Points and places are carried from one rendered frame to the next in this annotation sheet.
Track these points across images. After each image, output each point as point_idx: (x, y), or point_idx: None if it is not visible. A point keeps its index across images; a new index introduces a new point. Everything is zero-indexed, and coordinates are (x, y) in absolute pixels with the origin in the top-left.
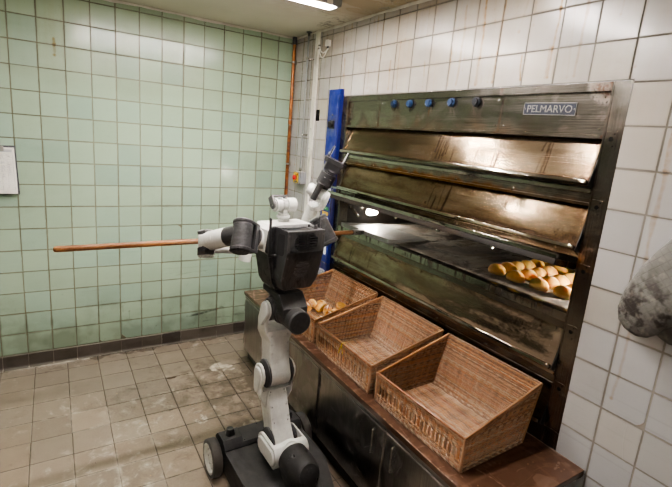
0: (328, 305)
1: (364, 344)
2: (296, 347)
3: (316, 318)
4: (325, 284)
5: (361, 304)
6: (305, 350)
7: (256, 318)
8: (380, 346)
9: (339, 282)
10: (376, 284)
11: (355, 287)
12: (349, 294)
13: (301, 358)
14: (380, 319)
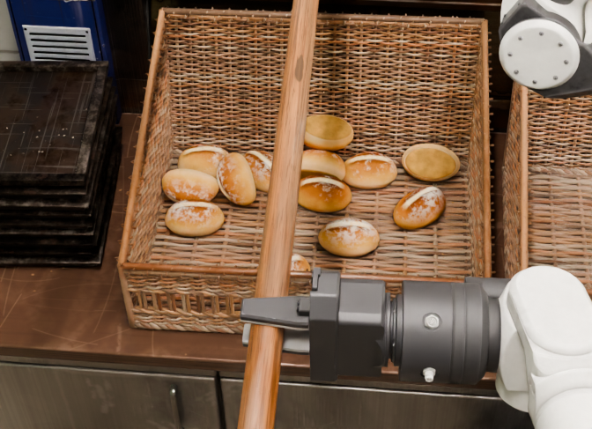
0: (262, 155)
1: (559, 212)
2: (408, 393)
3: (329, 240)
4: (110, 74)
5: (521, 105)
6: (494, 388)
7: (11, 388)
8: (589, 181)
9: (235, 48)
10: None
11: (347, 38)
12: (321, 72)
13: (455, 410)
14: (542, 101)
